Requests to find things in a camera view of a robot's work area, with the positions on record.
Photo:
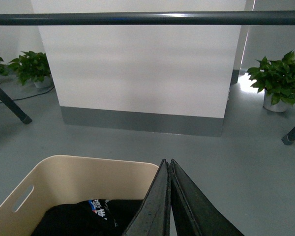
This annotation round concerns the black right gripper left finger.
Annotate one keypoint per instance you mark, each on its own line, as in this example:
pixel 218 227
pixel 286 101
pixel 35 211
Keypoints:
pixel 153 216

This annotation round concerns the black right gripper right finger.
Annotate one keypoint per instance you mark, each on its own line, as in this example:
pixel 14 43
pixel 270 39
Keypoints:
pixel 194 214

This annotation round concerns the beige plastic laundry hamper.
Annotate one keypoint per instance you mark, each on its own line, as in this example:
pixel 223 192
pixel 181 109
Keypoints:
pixel 63 179

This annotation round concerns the right hanger rack leg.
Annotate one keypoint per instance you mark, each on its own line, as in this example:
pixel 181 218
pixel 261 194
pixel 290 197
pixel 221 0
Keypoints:
pixel 289 138

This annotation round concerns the hanger rack leg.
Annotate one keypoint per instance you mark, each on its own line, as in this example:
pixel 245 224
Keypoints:
pixel 6 100
pixel 289 138

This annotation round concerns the left hanger rack leg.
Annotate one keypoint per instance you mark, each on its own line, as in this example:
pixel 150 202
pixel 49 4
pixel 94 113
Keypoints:
pixel 6 100

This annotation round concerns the black printed t-shirt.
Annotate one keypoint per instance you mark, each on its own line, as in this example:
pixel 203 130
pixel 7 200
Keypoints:
pixel 96 217

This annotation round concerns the green potted plant right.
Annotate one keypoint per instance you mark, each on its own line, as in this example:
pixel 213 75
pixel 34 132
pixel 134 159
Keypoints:
pixel 277 79

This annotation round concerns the dark grey hanger rail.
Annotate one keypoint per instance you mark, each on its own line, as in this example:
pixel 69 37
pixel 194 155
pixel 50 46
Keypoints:
pixel 228 18

